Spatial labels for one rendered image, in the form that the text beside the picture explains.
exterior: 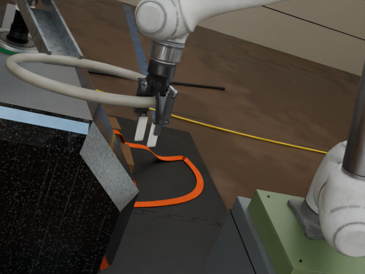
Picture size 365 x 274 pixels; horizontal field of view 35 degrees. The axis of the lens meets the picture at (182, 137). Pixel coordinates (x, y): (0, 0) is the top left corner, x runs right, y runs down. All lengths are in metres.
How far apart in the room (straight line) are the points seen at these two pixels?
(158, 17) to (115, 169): 0.81
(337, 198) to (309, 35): 6.62
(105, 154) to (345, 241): 0.88
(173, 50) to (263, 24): 6.25
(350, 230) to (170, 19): 0.65
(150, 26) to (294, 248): 0.72
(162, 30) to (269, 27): 6.49
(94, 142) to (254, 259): 0.65
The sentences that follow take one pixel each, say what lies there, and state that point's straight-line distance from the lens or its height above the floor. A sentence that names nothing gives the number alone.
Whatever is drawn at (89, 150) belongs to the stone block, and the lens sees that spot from 1.89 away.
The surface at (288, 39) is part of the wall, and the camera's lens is 7.91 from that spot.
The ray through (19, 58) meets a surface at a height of 1.01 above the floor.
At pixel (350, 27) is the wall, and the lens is 8.20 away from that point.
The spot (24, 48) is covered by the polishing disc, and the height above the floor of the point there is 0.87.
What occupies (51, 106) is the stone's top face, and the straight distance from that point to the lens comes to 1.91.
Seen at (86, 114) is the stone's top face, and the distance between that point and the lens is 1.92.
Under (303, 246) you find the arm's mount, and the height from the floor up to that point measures 0.87.
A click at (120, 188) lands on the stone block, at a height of 0.63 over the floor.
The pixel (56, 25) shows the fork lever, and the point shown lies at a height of 1.02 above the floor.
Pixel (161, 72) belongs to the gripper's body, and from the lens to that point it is 1.51.
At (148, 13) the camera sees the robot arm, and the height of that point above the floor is 1.34.
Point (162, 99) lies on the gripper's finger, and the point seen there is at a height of 1.10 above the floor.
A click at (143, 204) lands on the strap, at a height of 0.02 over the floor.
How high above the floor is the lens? 1.64
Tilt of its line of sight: 23 degrees down
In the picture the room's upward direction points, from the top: 22 degrees clockwise
